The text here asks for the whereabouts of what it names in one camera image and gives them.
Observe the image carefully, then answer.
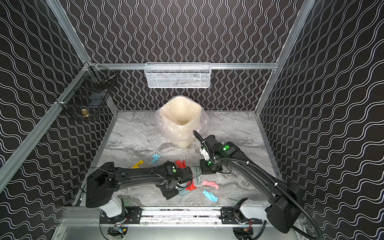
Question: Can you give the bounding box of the light teal plastic dustpan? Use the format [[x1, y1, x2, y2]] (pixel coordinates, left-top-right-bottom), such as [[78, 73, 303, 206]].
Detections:
[[177, 167, 202, 196]]

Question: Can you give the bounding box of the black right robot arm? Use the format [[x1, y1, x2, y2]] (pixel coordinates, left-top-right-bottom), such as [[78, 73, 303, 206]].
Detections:
[[197, 135, 303, 234]]

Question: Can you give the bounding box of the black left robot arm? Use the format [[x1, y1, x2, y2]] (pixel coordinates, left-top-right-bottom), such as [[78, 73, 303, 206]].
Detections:
[[86, 161, 193, 219]]

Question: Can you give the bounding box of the red paper scrap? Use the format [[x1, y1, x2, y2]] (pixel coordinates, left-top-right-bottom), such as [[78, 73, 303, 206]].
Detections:
[[185, 181, 197, 191], [175, 160, 187, 169]]

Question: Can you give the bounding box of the light blue paper scrap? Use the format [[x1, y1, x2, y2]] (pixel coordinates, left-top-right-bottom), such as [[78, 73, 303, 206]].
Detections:
[[151, 154, 161, 164]]

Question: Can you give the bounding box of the clear plastic bin liner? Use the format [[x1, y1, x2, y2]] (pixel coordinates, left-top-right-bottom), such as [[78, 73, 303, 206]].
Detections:
[[155, 95, 210, 142]]

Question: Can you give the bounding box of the cream plastic waste bin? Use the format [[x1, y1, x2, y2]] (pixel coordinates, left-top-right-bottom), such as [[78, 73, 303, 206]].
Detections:
[[158, 95, 202, 148]]

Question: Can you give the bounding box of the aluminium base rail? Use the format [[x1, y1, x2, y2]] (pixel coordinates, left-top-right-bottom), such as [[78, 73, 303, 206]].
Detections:
[[59, 205, 304, 228]]

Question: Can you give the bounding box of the white wire mesh basket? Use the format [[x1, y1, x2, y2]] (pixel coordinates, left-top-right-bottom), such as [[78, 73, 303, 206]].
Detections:
[[144, 62, 212, 89]]

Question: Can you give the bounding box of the aluminium rear frame bar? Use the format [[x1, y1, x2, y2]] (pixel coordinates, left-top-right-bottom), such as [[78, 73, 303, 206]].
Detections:
[[92, 63, 278, 71]]

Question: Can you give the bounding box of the aluminium frame bar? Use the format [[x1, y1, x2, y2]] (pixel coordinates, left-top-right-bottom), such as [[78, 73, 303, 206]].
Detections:
[[92, 63, 278, 71], [1, 63, 90, 191]]

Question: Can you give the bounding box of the black wire basket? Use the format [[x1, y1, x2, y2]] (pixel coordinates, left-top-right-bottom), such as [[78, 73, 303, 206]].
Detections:
[[59, 66, 118, 122]]

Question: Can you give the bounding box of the aluminium left frame bar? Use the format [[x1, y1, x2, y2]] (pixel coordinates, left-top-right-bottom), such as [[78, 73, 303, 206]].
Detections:
[[1, 63, 90, 191]]

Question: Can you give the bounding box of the aluminium right frame post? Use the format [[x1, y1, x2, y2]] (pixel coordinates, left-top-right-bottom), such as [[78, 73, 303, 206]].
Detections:
[[256, 0, 316, 116]]

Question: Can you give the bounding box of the aluminium corner frame post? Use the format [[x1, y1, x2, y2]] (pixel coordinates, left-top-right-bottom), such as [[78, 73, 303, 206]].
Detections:
[[46, 0, 92, 64]]

